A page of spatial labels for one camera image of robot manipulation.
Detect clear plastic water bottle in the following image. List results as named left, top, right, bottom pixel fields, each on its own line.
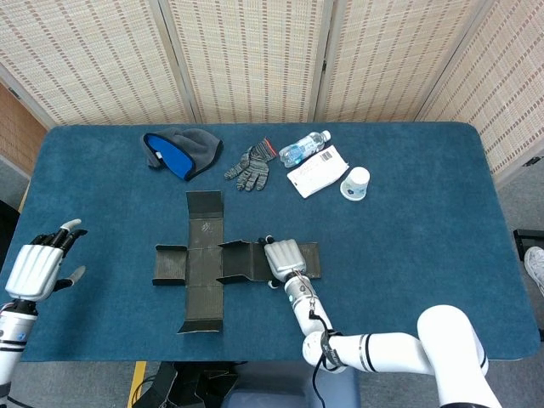
left=278, top=129, right=332, bottom=168

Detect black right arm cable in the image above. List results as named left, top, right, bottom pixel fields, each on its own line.
left=308, top=309, right=341, bottom=408

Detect grey blue beanie hat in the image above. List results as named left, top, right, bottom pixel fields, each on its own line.
left=142, top=127, right=224, bottom=183

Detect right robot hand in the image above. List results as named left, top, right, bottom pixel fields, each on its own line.
left=257, top=235, right=308, bottom=290

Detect white tissue packet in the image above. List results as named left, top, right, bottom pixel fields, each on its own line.
left=286, top=144, right=351, bottom=200

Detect yellow floor tape strip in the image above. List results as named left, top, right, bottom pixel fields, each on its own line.
left=126, top=360, right=148, bottom=408

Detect beige woven screen panel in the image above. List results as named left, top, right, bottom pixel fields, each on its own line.
left=416, top=0, right=544, bottom=188
left=0, top=0, right=190, bottom=128
left=314, top=0, right=496, bottom=124
left=156, top=0, right=337, bottom=124

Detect black paper box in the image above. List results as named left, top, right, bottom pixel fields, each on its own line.
left=151, top=190, right=321, bottom=336

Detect white sneaker shoe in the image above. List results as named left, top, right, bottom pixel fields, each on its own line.
left=523, top=246, right=544, bottom=298

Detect grey knit work glove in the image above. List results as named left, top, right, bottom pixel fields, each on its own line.
left=224, top=137, right=278, bottom=192

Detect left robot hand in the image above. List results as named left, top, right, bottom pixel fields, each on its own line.
left=4, top=218, right=89, bottom=303

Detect black furniture piece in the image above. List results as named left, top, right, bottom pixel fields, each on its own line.
left=0, top=199, right=21, bottom=273

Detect brown woven screen panel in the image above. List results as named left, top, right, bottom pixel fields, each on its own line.
left=0, top=82, right=48, bottom=182

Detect white floral paper cup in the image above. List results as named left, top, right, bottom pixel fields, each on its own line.
left=338, top=166, right=371, bottom=201

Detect coloured right wrist wires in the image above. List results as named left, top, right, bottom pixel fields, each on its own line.
left=295, top=271, right=318, bottom=314

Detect blue grey padded seat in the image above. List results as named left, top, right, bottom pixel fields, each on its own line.
left=220, top=360, right=362, bottom=408

